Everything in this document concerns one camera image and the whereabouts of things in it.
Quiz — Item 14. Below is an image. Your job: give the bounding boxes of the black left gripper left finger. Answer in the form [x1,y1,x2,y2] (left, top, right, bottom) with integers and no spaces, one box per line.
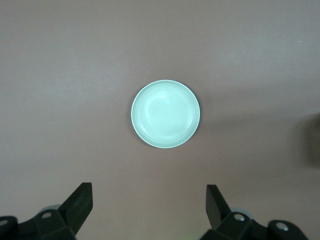
[18,182,94,240]

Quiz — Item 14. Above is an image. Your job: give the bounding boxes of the brown table mat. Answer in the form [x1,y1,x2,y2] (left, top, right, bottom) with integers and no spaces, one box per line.
[0,0,320,240]

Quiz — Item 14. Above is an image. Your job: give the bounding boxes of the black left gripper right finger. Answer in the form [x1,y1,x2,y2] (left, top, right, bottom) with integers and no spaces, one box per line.
[200,184,270,240]

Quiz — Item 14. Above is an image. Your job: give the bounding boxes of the pale green round plate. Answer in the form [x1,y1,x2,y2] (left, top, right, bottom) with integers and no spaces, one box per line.
[130,79,201,149]

